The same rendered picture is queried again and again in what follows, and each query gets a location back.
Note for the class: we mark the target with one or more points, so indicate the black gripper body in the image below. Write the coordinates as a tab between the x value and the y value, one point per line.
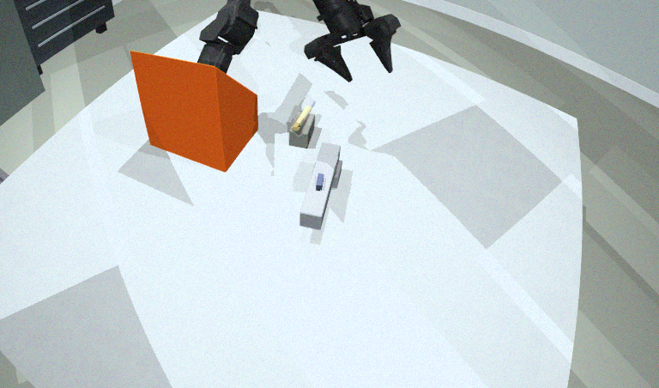
341	20

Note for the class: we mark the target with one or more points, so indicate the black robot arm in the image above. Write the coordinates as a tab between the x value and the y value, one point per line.
236	23

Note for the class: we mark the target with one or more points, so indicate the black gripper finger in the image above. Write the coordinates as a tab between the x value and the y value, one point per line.
335	61
382	48

